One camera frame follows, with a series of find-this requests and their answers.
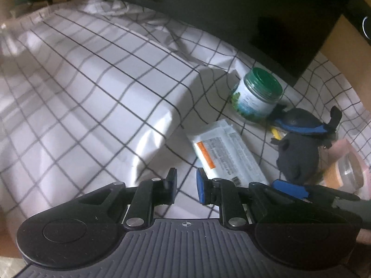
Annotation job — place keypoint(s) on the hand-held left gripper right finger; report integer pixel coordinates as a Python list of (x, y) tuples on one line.
[(201, 186)]

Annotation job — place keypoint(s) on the white wet wipes packet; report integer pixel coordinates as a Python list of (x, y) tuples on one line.
[(223, 147)]

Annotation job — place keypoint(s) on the dark grey plush toy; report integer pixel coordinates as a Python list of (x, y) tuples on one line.
[(298, 156)]

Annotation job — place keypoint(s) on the white checked bedsheet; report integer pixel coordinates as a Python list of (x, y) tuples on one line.
[(87, 98)]

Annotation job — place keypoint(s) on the yellow rimmed white pouch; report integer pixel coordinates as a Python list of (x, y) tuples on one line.
[(275, 134)]

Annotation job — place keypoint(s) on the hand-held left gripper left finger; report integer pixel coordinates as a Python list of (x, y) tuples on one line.
[(171, 186)]

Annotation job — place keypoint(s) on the green lid jar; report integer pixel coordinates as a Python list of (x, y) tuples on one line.
[(256, 95)]

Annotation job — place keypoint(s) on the black panel with white rings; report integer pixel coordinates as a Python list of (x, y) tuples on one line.
[(361, 14)]

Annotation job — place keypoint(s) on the large black box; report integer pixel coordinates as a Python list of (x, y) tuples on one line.
[(232, 14)]

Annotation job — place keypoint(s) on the brown wooden board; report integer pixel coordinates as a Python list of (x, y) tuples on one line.
[(345, 52)]

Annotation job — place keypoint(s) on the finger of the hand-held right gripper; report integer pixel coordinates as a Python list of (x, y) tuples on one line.
[(289, 187)]

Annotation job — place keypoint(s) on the clear jar with tan label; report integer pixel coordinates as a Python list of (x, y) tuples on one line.
[(349, 170)]

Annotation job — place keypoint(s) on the pink cardboard box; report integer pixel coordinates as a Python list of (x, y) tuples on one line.
[(352, 147)]

